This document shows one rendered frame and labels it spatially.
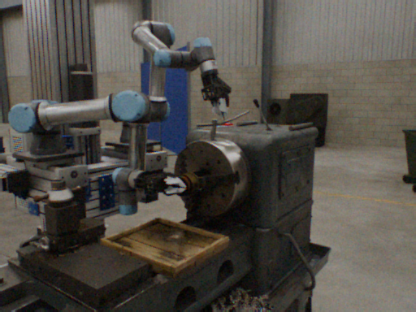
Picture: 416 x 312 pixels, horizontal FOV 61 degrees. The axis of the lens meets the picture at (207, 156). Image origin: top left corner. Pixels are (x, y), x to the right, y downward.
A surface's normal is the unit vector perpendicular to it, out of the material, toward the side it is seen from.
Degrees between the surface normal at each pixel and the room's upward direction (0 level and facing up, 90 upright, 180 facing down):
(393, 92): 90
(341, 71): 90
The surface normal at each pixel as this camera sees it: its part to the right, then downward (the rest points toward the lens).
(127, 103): 0.08, 0.15
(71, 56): 0.79, 0.11
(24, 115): -0.18, 0.18
